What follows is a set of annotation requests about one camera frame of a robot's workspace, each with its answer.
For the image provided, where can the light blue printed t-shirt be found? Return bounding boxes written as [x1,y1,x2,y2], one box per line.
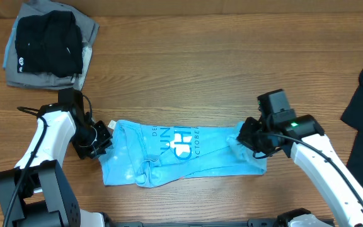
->
[99,120,267,188]

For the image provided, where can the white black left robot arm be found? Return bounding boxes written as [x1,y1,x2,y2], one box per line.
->
[0,88,115,227]

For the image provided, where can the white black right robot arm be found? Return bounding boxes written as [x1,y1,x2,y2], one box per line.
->
[237,89,363,226]

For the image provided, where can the black folded garment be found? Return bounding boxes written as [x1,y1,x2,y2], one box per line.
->
[14,10,83,78]

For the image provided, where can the grey folded garment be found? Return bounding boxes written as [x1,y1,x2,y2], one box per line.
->
[3,0,100,91]

